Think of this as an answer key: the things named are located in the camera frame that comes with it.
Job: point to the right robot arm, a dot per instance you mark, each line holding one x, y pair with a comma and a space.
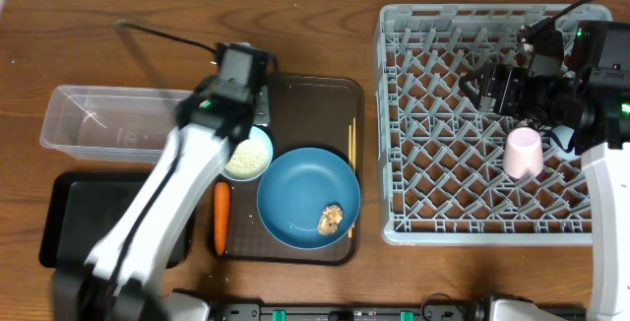
594, 103

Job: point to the brown serving tray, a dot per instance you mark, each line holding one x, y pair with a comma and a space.
306, 112

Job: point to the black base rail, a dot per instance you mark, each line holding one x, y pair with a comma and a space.
255, 312

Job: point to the light blue cup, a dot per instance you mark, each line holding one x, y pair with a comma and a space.
560, 139

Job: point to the wooden chopstick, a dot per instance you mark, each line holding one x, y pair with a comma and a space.
350, 233
353, 145

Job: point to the pink cup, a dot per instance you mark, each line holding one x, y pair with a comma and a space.
523, 153

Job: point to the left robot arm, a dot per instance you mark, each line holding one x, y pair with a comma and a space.
122, 275

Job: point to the orange carrot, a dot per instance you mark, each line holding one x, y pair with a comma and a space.
221, 212

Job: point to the black waste tray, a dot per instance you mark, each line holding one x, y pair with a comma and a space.
84, 206

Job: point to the grey dishwasher rack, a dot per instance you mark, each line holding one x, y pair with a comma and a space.
441, 176

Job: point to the clear plastic bin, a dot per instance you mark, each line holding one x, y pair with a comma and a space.
109, 123

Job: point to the white rice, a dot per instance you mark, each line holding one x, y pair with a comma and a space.
249, 159

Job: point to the dark blue plate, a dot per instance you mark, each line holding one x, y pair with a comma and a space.
297, 188

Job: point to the brown food scrap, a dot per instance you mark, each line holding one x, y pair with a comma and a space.
330, 219

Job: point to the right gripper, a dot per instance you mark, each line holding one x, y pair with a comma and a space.
494, 74

